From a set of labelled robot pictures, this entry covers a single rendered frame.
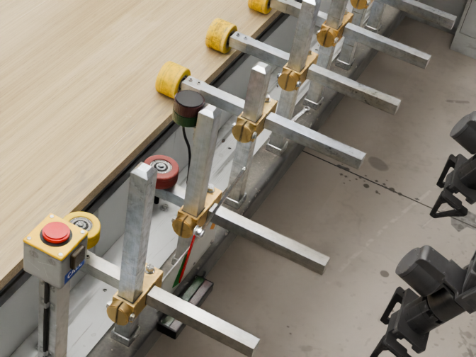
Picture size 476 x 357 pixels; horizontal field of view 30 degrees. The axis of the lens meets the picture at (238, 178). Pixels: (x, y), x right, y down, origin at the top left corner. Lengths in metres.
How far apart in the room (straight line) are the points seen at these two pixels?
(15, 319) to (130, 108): 0.57
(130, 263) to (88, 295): 0.38
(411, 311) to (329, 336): 1.39
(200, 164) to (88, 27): 0.70
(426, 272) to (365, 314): 1.55
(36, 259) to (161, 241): 0.87
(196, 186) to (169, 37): 0.63
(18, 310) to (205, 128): 0.53
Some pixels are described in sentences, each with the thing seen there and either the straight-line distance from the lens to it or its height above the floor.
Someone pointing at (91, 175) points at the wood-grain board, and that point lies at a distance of 1.92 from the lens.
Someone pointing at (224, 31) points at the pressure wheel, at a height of 0.97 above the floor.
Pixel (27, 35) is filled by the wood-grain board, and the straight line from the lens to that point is 2.33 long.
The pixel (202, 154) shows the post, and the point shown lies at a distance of 1.79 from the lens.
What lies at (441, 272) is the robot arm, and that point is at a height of 1.21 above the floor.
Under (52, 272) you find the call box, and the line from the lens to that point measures 1.35.
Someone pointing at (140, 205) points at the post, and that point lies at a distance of 1.58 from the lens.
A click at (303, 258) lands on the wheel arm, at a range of 1.89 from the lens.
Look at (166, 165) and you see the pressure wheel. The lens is 1.96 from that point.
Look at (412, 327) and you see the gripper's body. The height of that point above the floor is 1.08.
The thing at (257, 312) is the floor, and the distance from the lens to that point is 2.90.
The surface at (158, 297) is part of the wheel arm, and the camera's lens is 1.80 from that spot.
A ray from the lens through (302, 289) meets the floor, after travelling 3.00.
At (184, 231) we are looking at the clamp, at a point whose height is 0.84.
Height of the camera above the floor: 2.20
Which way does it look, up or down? 41 degrees down
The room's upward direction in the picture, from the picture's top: 12 degrees clockwise
